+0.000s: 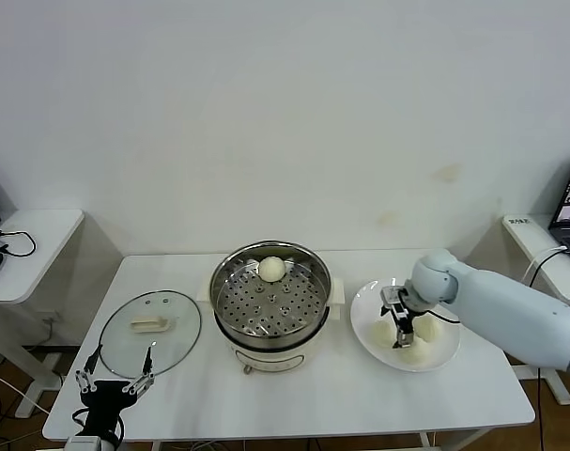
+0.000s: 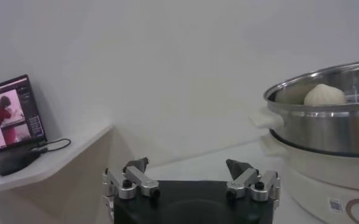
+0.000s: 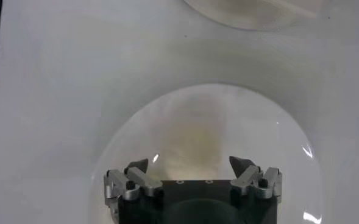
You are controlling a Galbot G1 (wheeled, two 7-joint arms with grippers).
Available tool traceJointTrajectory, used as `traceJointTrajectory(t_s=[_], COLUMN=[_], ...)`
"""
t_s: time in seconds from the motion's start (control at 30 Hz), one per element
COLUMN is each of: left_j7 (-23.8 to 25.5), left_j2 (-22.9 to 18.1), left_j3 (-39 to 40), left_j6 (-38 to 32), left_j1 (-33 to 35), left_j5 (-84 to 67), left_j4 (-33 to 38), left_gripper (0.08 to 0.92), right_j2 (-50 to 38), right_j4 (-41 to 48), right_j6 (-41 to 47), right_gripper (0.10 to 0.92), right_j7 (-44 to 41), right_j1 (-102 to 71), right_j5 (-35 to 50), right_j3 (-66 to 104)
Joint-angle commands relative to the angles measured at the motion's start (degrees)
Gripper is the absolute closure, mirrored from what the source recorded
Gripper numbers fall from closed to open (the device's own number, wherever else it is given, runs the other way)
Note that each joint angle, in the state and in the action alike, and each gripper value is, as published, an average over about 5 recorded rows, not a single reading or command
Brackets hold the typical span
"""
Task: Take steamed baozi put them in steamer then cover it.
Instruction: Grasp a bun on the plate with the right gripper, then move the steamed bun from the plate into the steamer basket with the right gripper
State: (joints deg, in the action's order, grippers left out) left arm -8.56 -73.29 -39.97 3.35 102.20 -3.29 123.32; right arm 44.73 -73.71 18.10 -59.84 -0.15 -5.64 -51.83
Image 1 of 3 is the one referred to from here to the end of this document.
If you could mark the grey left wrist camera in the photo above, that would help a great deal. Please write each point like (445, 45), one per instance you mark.
(82, 444)

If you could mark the round white plate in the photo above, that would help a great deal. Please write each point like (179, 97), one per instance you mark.
(369, 305)

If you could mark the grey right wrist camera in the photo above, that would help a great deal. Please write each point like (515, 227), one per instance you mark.
(390, 296)

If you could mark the round glass pot lid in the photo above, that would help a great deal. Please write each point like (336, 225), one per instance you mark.
(181, 319)

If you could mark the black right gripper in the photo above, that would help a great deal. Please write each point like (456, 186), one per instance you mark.
(403, 315)

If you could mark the cream electric cooker pot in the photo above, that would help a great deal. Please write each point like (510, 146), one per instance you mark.
(266, 362)

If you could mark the white side table with mouse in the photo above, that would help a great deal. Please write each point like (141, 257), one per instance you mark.
(40, 244)

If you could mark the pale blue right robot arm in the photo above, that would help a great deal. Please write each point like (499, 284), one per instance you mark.
(500, 300)

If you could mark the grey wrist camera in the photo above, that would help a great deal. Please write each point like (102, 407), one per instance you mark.
(82, 444)
(390, 296)

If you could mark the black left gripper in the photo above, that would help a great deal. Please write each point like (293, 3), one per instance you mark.
(106, 401)

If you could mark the white steamed baozi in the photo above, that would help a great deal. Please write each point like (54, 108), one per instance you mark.
(271, 269)
(378, 334)
(432, 331)
(413, 357)

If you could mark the white side table with label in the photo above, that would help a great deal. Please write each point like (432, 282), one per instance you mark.
(528, 239)

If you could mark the white wall socket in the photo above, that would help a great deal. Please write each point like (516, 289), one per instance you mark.
(47, 323)

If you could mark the small printed table label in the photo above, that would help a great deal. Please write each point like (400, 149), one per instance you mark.
(519, 222)

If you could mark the perforated steel steamer basket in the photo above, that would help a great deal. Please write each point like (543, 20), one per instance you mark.
(270, 324)

